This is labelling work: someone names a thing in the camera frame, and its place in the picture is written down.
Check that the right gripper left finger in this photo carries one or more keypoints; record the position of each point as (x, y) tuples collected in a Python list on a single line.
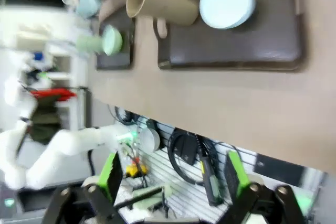
[(105, 182)]

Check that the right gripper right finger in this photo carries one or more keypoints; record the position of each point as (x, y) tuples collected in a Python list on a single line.
[(239, 179)]

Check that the pale green bowl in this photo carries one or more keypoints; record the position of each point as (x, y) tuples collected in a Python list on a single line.
[(111, 40)]

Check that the light blue bowl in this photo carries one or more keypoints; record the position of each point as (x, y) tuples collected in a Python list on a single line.
[(225, 3)]

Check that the brown tall cup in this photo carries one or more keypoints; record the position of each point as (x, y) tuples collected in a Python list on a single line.
[(168, 6)]

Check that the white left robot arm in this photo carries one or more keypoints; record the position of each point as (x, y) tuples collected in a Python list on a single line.
[(78, 140)]

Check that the dark brown serving tray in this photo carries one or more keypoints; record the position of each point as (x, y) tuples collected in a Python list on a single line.
[(231, 48), (115, 61)]

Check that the black bar adapter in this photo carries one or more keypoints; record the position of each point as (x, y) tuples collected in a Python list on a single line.
[(211, 182)]

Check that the black power brick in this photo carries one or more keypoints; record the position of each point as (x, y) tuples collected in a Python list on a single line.
[(185, 150)]

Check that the dark green bag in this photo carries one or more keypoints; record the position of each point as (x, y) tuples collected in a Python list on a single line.
[(44, 121)]

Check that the red bundle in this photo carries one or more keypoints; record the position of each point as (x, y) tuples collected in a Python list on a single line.
[(52, 94)]

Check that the white shelf unit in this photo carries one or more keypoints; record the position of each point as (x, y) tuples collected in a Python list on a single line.
[(78, 77)]

